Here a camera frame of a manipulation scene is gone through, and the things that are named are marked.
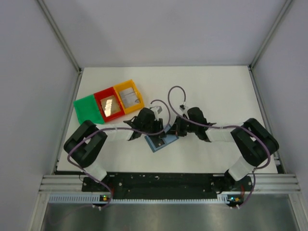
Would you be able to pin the yellow plastic bin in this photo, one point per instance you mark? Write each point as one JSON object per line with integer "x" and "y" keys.
{"x": 129, "y": 84}

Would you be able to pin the green plastic bin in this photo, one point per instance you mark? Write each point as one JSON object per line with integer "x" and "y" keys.
{"x": 86, "y": 108}

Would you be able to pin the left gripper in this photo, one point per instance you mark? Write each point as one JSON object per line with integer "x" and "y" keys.
{"x": 159, "y": 124}

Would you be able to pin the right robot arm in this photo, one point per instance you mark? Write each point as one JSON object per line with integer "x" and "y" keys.
{"x": 253, "y": 141}

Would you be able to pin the blue leather card holder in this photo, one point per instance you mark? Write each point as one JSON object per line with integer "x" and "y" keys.
{"x": 168, "y": 139}

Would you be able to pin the gold cards in red bin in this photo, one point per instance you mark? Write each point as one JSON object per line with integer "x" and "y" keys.
{"x": 110, "y": 106}

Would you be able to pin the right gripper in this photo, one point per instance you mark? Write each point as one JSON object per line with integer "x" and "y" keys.
{"x": 176, "y": 128}

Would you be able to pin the red plastic bin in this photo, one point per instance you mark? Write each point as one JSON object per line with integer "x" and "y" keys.
{"x": 103, "y": 94}

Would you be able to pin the black credit card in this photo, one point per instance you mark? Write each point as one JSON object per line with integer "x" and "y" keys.
{"x": 159, "y": 143}

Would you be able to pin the silver cards in yellow bin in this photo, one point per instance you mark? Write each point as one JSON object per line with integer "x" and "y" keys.
{"x": 129, "y": 97}

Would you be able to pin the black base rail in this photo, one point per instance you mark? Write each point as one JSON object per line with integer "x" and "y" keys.
{"x": 129, "y": 185}

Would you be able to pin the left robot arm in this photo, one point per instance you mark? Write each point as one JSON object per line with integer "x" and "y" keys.
{"x": 85, "y": 144}

